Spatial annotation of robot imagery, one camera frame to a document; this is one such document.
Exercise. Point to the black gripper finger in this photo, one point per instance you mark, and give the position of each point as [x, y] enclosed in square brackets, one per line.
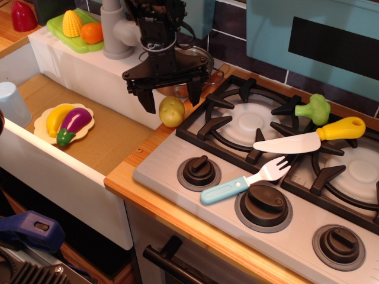
[146, 98]
[194, 92]

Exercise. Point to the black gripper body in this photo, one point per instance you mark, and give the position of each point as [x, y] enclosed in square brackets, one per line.
[176, 68]

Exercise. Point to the yellow toy potato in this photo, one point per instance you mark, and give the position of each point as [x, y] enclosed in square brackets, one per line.
[171, 111]

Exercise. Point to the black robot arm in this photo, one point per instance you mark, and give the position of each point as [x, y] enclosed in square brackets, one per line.
[159, 22]

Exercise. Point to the grey toy faucet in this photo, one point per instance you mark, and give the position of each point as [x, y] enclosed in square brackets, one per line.
[120, 34]

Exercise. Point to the white toy sink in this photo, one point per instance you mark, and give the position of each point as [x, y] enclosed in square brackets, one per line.
[48, 73]

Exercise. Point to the black left burner grate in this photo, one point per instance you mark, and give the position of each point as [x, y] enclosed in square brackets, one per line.
[237, 114]

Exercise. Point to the black burner grate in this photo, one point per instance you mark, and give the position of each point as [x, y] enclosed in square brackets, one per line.
[323, 194]
[237, 114]

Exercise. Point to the purple toy eggplant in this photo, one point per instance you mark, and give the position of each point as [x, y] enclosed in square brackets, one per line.
[73, 122]

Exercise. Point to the orange toy fruit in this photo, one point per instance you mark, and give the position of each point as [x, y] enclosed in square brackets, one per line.
[92, 33]

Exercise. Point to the black left stove knob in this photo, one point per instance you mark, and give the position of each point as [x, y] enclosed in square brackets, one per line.
[199, 173]

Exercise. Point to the black stove knob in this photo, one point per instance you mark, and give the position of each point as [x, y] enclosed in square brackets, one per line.
[264, 209]
[339, 248]
[199, 173]

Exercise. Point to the yellow toy banana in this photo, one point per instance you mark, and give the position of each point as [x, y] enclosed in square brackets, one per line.
[56, 117]

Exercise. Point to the yellow toy corn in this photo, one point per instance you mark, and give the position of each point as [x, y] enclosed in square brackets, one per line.
[71, 24]

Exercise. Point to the cream scalloped plate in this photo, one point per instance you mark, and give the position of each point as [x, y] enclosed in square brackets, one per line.
[40, 128]

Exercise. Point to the green cutting board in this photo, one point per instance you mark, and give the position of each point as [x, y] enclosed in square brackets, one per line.
[77, 44]

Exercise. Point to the green toy broccoli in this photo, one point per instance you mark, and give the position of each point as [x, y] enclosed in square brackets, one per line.
[318, 110]

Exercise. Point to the light blue cup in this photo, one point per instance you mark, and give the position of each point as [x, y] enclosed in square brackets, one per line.
[13, 105]

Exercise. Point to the black middle stove knob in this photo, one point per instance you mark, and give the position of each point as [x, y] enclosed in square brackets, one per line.
[264, 209]

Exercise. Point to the red toy pepper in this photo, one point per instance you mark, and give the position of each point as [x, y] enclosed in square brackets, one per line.
[23, 18]

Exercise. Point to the grey toy stove top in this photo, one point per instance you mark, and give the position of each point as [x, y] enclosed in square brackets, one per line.
[292, 246]

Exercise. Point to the blue clamp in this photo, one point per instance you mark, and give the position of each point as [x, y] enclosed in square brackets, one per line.
[33, 230]

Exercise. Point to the black right burner grate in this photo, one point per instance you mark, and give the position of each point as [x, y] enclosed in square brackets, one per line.
[323, 194]

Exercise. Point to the black right stove knob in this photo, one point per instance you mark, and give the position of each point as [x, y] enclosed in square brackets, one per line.
[339, 248]

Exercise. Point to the blue handled toy fork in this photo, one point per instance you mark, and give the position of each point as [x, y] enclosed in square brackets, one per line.
[271, 171]

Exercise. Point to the yellow handled toy knife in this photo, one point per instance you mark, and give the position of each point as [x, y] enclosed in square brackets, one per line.
[346, 128]

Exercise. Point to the black oven door handle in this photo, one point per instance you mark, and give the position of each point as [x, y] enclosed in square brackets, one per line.
[163, 260]

